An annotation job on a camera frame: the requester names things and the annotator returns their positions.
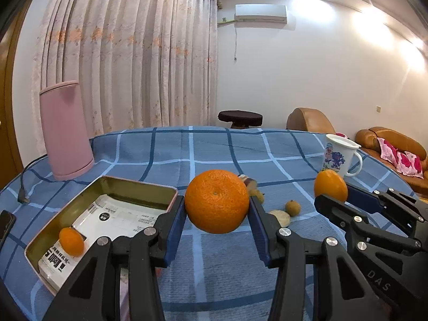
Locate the small orange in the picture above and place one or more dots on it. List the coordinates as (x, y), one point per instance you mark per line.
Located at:
(71, 241)

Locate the white printed mug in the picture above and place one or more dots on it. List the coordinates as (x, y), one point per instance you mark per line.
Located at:
(337, 157)

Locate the pale round slice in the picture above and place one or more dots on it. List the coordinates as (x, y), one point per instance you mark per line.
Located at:
(279, 218)

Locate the black phone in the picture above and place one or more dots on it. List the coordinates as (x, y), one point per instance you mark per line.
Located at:
(6, 227)

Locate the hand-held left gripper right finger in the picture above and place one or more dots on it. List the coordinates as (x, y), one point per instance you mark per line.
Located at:
(259, 237)

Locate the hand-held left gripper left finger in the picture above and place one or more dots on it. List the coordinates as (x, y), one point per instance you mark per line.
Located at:
(174, 230)

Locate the pink metal tin box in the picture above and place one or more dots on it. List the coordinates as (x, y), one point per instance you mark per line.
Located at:
(133, 189)

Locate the pink floral curtain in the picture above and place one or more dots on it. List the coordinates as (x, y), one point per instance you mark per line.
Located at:
(133, 57)

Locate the pink floral pillow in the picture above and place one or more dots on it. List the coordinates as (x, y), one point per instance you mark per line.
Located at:
(403, 159)

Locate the pink cloth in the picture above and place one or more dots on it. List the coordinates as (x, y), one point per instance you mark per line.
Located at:
(341, 135)

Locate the pink electric kettle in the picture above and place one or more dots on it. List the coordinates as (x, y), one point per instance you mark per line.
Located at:
(65, 130)

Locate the small brown round fruit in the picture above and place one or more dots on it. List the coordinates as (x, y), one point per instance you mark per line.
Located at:
(258, 195)
(293, 208)

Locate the dark round stool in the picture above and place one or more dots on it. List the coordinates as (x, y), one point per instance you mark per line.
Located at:
(240, 117)

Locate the white air conditioner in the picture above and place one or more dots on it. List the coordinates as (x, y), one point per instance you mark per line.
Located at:
(260, 13)

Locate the blue plaid tablecloth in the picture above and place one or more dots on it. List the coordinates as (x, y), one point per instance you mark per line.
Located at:
(214, 150)

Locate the medium orange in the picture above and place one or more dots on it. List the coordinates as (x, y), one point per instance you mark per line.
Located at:
(329, 185)

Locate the brown striped small jar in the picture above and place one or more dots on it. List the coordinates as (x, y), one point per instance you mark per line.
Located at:
(249, 182)

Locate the large orange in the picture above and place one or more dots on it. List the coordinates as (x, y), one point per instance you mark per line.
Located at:
(216, 202)

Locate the brown wooden chair back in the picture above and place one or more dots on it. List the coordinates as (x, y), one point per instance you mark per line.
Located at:
(309, 120)

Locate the brown leather sofa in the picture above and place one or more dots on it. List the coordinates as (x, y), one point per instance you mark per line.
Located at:
(394, 137)

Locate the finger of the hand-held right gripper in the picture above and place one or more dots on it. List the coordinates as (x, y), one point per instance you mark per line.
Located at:
(364, 198)
(334, 209)

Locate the wooden door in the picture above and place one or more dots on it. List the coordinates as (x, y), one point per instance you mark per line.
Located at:
(6, 113)

